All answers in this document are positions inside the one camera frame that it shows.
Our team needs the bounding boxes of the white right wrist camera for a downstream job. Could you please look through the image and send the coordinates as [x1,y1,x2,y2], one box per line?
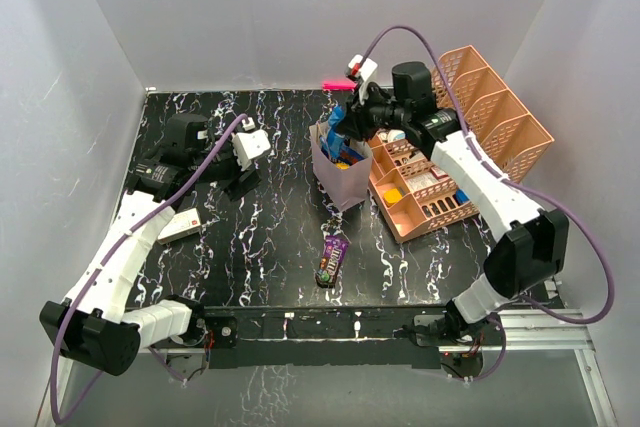
[345,54,378,104]

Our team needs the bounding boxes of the white cardboard box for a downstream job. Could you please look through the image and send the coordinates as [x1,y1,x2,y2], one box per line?
[157,208,202,245]

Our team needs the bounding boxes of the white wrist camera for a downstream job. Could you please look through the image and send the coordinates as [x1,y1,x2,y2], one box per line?
[345,54,378,104]
[232,117,271,171]

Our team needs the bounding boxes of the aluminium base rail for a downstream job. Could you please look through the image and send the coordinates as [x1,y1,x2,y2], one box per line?
[58,307,617,426]

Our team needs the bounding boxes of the blue burts chips bag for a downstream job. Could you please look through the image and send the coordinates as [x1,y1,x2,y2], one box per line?
[320,138,364,166]

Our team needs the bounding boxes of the red white staples box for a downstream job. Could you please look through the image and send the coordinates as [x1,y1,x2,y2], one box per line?
[430,166,449,181]

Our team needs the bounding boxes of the peach plastic desk organizer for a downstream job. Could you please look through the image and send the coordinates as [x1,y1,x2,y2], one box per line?
[369,46,554,242]

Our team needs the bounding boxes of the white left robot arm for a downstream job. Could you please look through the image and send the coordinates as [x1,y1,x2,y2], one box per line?
[39,114,271,376]

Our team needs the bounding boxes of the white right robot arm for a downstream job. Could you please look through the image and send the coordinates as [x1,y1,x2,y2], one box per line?
[336,55,569,344]

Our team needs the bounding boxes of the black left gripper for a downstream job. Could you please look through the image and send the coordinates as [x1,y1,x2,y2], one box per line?
[190,127,262,199]

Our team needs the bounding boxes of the purple m&m's bag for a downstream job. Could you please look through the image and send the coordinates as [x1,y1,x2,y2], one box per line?
[314,235,350,288]

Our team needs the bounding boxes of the white instruction leaflet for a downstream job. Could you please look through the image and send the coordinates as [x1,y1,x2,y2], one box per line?
[406,171,439,192]

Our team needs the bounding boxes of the lilac paper bag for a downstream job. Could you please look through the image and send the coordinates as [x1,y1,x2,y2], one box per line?
[309,122,373,212]

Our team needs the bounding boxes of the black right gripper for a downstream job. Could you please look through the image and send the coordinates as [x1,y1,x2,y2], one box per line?
[334,84,410,143]

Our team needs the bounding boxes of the white blue blister pack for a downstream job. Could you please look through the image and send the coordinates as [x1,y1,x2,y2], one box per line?
[379,129,406,143]

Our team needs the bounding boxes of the blue oreo snack pack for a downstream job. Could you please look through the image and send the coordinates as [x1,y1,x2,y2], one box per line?
[319,105,346,161]

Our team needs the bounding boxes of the blue grey stamp block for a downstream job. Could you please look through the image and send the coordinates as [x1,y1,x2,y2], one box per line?
[454,189,469,205]

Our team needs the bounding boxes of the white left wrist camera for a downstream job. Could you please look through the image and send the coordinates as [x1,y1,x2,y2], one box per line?
[232,117,271,171]

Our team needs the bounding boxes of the pink tape marker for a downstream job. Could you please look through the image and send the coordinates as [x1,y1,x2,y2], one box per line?
[322,80,356,91]

